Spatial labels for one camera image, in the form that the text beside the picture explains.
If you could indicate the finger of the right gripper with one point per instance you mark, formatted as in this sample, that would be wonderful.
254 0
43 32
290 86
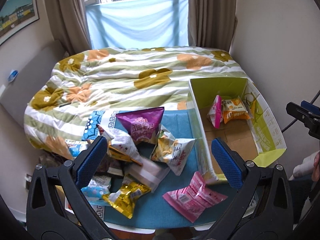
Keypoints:
303 117
310 107

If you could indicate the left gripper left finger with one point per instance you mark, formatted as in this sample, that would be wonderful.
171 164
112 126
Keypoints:
56 206

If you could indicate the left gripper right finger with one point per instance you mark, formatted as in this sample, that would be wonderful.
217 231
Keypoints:
262 207

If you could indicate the dark brown snack bag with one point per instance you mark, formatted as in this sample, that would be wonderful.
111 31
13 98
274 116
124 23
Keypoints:
110 166

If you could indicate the orange cake snack packet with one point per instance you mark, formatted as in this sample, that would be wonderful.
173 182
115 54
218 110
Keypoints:
234 109

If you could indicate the pink snack packet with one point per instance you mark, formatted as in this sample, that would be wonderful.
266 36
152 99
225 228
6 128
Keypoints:
191 201
215 113

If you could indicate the blue white snack packet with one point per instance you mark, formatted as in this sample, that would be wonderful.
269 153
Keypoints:
97 187

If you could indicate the gold foil snack packet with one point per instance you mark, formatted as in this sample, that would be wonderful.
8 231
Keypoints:
124 200

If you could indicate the green cardboard box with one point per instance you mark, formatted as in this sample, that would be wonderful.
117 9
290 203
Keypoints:
258 139

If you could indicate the white striped snack bag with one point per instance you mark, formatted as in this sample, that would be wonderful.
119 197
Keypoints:
120 145

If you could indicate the floral striped duvet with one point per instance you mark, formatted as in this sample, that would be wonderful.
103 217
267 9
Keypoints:
102 79

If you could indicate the clear plastic packet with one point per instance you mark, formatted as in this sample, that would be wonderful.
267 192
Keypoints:
150 173

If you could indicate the teal patterned table cloth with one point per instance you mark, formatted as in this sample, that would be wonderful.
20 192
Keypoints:
152 211

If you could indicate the white red-text snack bag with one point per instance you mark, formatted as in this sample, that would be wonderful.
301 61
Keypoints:
172 151

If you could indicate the purple potato chip bag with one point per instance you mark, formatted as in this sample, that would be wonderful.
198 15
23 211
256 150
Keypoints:
142 125

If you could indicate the right brown curtain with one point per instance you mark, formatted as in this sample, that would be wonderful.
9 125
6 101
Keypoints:
211 23

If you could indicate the brown curtain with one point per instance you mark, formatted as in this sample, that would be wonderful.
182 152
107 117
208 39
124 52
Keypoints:
211 23
68 24

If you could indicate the grey headboard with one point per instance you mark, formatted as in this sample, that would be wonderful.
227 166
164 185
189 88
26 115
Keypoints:
31 78

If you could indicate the light blue window cloth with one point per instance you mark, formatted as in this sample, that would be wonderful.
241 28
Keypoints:
138 24

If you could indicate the framed town picture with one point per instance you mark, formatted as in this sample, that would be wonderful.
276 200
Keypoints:
16 15

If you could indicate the left brown curtain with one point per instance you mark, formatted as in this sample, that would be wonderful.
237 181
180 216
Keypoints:
68 24

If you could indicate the blue wall clip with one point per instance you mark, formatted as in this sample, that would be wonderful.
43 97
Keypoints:
12 76

